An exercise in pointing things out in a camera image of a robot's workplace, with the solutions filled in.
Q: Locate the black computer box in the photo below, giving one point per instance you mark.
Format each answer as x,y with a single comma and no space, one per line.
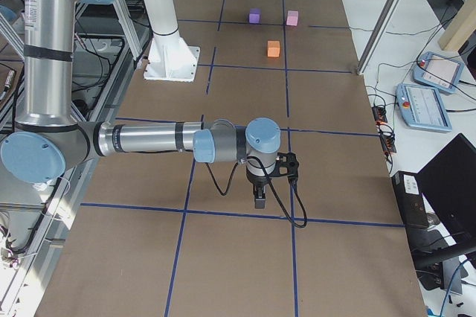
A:
409,200

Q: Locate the blue teach pendant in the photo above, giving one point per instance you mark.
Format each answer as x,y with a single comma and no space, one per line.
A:
421,107
437,71

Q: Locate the purple foam block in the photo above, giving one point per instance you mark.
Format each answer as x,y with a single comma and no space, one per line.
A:
254,16

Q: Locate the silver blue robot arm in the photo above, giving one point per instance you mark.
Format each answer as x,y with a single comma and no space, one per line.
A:
48,140

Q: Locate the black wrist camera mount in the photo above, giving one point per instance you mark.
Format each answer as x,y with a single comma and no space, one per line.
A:
286,165

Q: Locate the near blue teach pendant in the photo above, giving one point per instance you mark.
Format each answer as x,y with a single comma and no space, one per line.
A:
421,107

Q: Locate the orange black usb hub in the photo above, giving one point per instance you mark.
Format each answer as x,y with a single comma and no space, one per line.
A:
379,114

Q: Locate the far blue teach pendant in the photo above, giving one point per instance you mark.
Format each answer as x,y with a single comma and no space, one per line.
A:
437,71

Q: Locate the pink foam block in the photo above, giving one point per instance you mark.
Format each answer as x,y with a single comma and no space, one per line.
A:
292,18

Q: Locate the white pedestal column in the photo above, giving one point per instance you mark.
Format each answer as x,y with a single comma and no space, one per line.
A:
170,58

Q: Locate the black laptop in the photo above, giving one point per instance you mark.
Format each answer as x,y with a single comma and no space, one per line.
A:
448,183

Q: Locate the aluminium frame post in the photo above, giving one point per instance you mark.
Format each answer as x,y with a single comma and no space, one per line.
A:
377,34

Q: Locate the orange foam block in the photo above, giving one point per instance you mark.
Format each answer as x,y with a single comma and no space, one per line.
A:
273,48

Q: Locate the wooden beam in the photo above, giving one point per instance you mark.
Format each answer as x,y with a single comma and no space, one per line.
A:
460,29

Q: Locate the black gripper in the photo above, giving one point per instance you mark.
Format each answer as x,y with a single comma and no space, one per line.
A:
259,181

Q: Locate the brown paper table cover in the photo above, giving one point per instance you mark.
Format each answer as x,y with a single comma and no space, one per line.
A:
162,235

